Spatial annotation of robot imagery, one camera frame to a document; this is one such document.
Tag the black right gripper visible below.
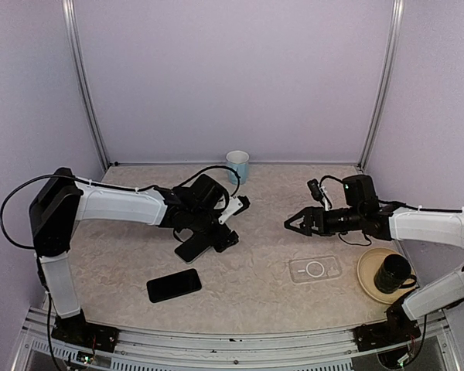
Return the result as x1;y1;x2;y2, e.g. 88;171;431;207
285;205;364;236

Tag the silver-edged black smartphone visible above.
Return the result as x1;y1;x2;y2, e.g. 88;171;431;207
174;233;217;264

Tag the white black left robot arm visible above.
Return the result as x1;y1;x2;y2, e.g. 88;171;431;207
29;168;250;344

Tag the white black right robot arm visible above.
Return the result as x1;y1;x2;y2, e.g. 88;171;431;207
284;175;464;343

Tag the beige round plate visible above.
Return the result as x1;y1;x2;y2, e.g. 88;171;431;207
357;247;417;305

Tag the black smartphone on table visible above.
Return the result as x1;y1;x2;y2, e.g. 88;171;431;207
146;268;202;303

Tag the light blue ceramic mug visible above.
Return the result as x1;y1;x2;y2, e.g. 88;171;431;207
226;150;250;185

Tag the dark green mug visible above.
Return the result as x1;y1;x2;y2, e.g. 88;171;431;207
374;254;417;294

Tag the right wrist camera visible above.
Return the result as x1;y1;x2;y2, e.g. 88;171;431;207
307;179;323;202

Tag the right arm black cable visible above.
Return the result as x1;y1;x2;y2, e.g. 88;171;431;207
319;174;464;213

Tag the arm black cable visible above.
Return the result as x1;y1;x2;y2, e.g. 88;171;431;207
0;164;243;250
319;174;464;213

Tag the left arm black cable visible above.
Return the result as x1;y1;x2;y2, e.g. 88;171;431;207
0;164;243;250

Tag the aluminium front rail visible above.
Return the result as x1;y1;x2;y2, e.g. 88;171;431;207
11;307;461;371

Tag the right aluminium corner post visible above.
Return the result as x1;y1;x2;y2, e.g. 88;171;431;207
358;0;404;172

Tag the aluminium corner post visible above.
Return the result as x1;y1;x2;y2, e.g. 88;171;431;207
358;0;404;172
62;0;111;171

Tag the left aluminium corner post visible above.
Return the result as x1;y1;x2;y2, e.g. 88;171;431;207
62;0;111;171

